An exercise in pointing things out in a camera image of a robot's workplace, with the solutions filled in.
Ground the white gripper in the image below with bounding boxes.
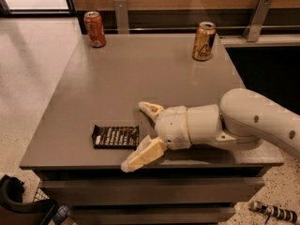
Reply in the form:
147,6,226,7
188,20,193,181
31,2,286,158
121,101,191,173

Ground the black rxbar chocolate wrapper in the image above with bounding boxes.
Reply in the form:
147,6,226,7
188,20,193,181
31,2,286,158
91,126,140,150

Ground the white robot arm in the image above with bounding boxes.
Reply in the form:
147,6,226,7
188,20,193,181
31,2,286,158
121,88,300,173

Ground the gold soda can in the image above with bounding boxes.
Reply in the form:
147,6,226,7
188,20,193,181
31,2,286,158
192,22,216,61

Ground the red coke can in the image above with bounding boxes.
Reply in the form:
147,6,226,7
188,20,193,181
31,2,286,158
83,11,106,48

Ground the upper grey drawer front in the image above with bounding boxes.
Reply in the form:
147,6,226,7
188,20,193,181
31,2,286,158
42,177,264,206

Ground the grey drawer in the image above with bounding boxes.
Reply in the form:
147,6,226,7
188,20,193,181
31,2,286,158
42,177,264,206
71,207,235,225

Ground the lower grey drawer front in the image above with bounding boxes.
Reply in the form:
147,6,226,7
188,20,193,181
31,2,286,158
71,207,235,225

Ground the black white striped cylinder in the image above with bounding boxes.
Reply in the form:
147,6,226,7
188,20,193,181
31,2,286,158
248,201,300,225

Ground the left metal wall bracket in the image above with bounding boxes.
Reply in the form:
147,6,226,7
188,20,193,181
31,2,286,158
113,0,129,34

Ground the metal wall bracket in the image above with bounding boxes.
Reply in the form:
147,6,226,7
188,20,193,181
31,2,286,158
243,0,273,42
113,0,129,34

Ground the right metal wall bracket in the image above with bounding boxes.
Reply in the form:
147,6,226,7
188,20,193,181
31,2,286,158
243,0,273,42

